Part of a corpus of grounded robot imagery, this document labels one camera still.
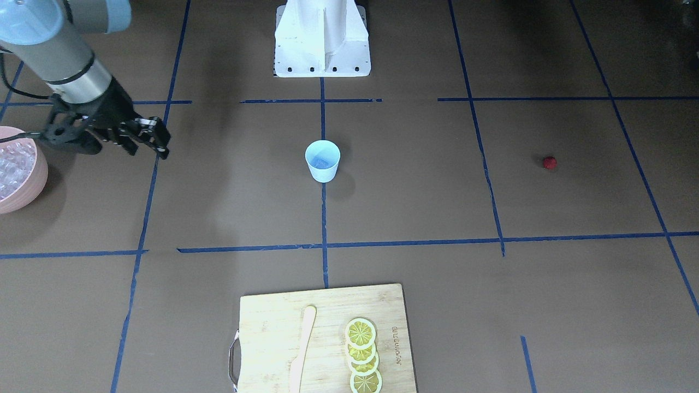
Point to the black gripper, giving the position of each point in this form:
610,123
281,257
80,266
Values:
113,107

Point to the ice cube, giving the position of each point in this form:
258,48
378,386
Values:
322,163

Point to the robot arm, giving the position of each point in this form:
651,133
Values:
48,37

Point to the pile of clear ice cubes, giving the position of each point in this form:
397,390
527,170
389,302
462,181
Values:
17,161

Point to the light blue cup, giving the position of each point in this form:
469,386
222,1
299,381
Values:
326,149

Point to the pink bowl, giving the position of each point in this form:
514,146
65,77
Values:
32,187

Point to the wooden cutting board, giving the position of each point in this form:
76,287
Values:
268,334

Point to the yellow plastic knife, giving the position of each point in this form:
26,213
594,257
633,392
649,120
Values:
296,368

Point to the lemon slice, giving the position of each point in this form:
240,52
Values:
360,356
370,383
364,369
360,333

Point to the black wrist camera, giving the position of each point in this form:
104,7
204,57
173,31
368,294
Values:
68,127

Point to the white camera pole mount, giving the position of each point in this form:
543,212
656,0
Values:
321,39

